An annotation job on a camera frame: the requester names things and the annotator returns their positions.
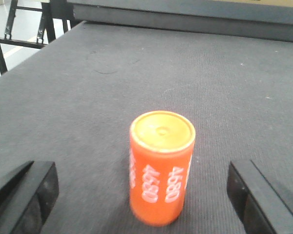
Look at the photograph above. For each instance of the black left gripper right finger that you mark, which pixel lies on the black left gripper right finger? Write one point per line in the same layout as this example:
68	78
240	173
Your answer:
262	207

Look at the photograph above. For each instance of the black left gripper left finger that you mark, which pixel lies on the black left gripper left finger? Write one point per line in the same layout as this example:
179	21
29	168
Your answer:
28	194

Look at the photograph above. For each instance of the orange cylindrical capacitor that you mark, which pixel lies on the orange cylindrical capacitor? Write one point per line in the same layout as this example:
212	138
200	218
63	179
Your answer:
160	154

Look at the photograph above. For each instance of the dark grey table rail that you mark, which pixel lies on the dark grey table rail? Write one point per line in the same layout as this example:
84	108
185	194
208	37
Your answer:
261	19

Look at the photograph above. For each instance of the black metal frame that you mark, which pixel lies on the black metal frame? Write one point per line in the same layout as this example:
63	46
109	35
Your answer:
25	27

